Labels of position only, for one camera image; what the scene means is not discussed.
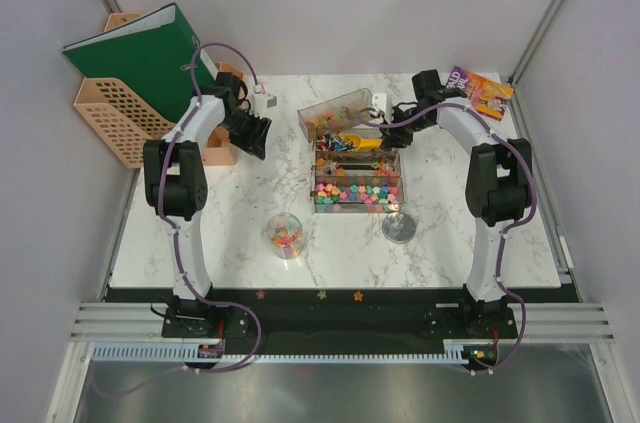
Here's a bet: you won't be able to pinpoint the clear four-compartment candy box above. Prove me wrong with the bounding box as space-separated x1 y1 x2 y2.
298 88 404 214

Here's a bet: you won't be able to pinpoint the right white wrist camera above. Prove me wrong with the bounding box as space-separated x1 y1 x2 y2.
368 92 391 122

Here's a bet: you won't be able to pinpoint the clear round lid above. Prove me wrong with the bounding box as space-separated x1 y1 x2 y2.
381 212 417 244

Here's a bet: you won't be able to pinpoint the clear plastic cup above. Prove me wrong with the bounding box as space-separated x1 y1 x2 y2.
266 213 306 260

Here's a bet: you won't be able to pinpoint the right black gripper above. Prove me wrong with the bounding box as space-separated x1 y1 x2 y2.
378 105 432 150

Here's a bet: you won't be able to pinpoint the peach plastic file rack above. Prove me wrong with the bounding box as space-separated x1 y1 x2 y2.
73 13 239 169

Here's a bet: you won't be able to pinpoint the yellow plastic scoop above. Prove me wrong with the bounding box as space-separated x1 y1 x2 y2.
340 133 382 152

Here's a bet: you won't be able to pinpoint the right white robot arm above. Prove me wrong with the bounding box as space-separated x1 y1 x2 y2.
381 70 537 337

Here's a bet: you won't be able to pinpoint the Roald Dahl book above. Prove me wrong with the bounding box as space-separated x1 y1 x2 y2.
446 66 514 121

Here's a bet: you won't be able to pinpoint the green ring binder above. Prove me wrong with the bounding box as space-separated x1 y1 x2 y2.
62 3 200 123

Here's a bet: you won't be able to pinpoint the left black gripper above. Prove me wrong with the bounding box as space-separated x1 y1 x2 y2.
220 110 272 161

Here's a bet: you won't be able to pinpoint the white slotted cable duct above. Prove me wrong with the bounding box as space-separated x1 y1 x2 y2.
91 342 469 365

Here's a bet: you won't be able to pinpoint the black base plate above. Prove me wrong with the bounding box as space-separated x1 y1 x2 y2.
160 288 518 354

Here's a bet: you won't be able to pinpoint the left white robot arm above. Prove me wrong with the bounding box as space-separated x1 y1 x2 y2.
143 72 272 336

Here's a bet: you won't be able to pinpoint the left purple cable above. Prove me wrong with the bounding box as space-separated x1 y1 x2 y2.
89 41 265 399

